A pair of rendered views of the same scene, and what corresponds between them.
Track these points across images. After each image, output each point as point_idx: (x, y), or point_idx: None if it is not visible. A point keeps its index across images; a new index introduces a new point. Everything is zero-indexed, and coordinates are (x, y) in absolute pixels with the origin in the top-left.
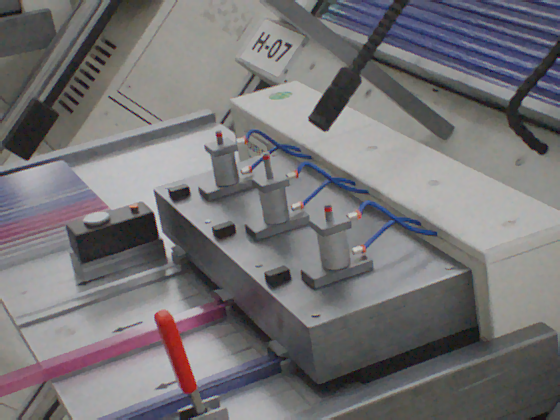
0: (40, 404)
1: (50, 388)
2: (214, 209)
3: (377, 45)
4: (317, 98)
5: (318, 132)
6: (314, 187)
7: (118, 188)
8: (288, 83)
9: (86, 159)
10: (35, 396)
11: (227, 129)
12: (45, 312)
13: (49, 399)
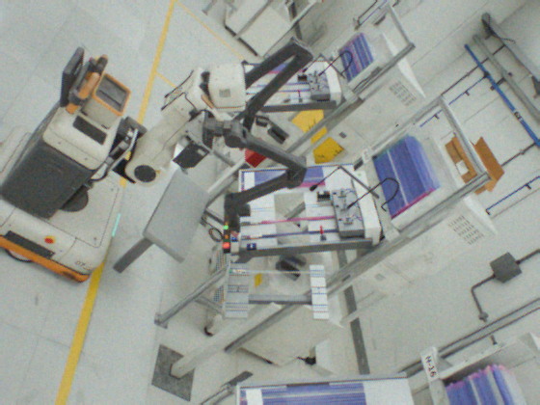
0: None
1: None
2: (337, 200)
3: (358, 201)
4: (364, 178)
5: (360, 189)
6: (354, 201)
7: (329, 178)
8: (363, 171)
9: (326, 167)
10: None
11: (353, 168)
12: (310, 205)
13: None
